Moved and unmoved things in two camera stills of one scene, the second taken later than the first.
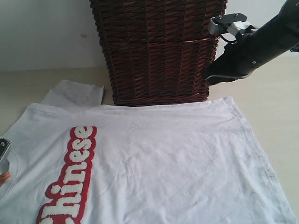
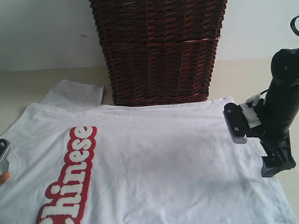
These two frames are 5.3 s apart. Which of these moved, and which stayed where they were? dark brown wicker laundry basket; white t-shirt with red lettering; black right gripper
Moved: black right gripper
Stayed: dark brown wicker laundry basket; white t-shirt with red lettering
